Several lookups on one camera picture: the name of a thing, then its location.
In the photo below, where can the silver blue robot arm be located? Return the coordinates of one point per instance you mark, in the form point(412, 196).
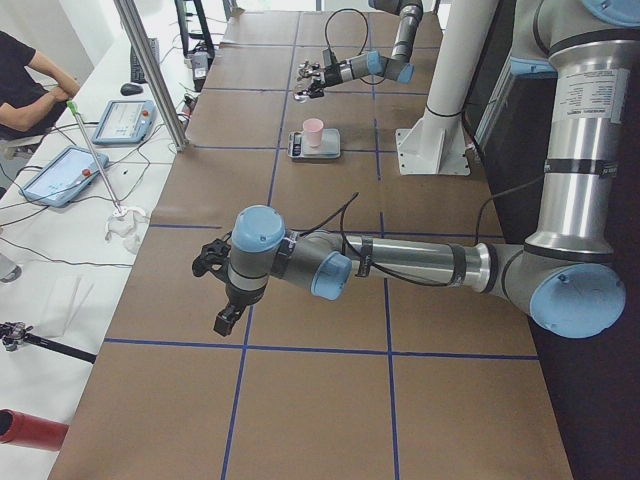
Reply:
point(561, 275)
point(397, 67)

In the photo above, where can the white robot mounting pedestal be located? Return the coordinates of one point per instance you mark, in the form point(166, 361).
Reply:
point(435, 145)

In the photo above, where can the black computer mouse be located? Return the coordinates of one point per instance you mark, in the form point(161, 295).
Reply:
point(130, 89)

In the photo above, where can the red cylinder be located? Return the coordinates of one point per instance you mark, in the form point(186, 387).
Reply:
point(25, 430)

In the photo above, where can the blue teach pendant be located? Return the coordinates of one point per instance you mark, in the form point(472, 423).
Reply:
point(124, 122)
point(63, 178)

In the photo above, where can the near blue teach pendant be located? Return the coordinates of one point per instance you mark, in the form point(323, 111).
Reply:
point(63, 178)

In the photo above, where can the person in black shirt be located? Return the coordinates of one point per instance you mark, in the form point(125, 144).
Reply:
point(34, 90)

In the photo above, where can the black tripod rod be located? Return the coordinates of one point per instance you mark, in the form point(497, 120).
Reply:
point(16, 334)

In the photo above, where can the pink paper cup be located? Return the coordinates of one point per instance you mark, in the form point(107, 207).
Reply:
point(313, 129)

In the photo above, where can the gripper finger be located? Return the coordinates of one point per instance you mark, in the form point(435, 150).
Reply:
point(314, 90)
point(227, 318)
point(213, 259)
point(308, 68)

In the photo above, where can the black keyboard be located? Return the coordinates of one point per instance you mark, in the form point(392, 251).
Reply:
point(137, 74)

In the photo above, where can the silver digital kitchen scale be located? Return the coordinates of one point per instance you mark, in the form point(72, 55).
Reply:
point(299, 149)

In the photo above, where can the aluminium frame post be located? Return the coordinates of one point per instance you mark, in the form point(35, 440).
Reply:
point(136, 33)

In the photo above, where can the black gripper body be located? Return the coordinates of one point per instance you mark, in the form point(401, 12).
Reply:
point(332, 73)
point(240, 297)

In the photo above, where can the clear glass sauce bottle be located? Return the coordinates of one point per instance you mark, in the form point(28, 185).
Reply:
point(301, 90)

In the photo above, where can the far blue teach pendant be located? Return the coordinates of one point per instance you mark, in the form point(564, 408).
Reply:
point(124, 122)

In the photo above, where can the white crumpled cloth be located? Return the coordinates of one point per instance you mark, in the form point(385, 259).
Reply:
point(124, 222)

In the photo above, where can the clear plastic sheet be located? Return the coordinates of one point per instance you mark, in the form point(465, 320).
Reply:
point(66, 296)

